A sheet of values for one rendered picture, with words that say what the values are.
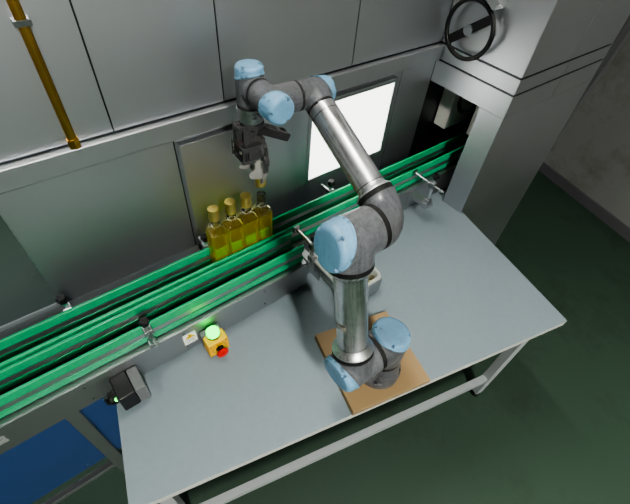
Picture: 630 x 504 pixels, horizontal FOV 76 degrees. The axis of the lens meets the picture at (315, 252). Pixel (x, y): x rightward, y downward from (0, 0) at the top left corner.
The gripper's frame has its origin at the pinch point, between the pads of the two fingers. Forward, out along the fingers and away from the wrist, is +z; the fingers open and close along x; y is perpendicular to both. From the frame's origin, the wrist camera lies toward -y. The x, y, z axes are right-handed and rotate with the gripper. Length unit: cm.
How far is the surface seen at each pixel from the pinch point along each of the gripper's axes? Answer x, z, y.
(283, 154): -12.0, 4.7, -16.5
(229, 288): 14.6, 27.1, 21.0
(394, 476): 81, 121, -18
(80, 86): -13, -32, 39
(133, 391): 25, 38, 58
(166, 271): -1.9, 26.3, 35.1
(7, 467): 16, 58, 97
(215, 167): -11.3, 0.2, 9.8
